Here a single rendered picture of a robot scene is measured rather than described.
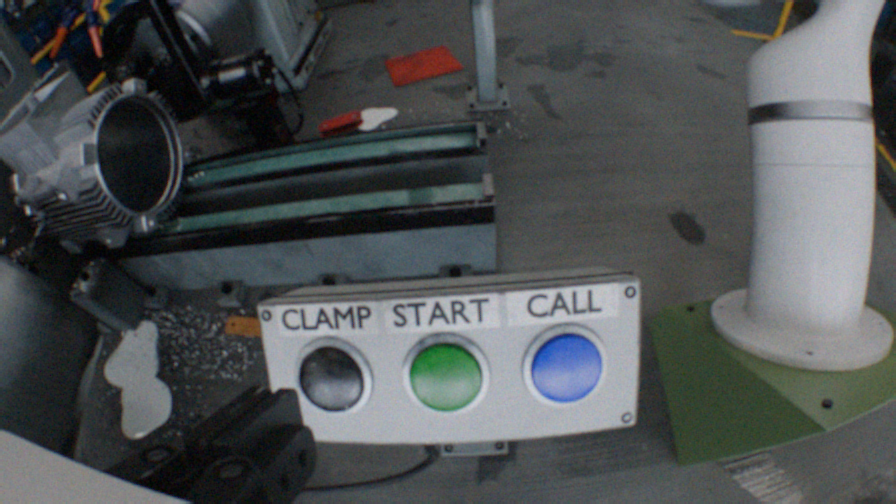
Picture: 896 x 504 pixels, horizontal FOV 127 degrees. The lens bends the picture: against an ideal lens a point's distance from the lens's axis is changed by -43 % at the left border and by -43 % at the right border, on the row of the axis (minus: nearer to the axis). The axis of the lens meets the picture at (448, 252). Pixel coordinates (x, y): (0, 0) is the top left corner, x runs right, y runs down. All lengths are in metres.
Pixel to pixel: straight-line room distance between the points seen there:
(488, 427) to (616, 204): 0.46
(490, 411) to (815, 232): 0.28
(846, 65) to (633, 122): 0.46
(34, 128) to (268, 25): 0.51
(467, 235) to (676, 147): 0.43
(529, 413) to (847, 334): 0.30
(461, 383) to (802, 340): 0.29
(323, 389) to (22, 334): 0.31
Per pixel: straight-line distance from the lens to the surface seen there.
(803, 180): 0.35
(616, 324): 0.17
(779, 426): 0.32
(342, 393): 0.17
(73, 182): 0.52
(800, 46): 0.36
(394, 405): 0.18
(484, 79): 0.71
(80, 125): 0.52
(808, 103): 0.35
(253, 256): 0.51
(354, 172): 0.51
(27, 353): 0.42
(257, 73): 0.54
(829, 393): 0.32
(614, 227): 0.56
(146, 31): 0.72
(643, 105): 0.80
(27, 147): 0.60
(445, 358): 0.16
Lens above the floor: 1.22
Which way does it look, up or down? 56 degrees down
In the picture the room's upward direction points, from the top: 11 degrees counter-clockwise
